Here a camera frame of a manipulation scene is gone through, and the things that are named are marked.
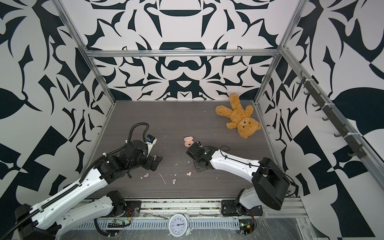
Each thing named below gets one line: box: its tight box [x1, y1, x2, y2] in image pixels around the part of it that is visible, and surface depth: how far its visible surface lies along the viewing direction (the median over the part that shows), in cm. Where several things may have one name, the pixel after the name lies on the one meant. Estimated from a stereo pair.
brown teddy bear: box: [215, 93, 262, 139], surface depth 104 cm
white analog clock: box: [168, 213, 194, 237], surface depth 70 cm
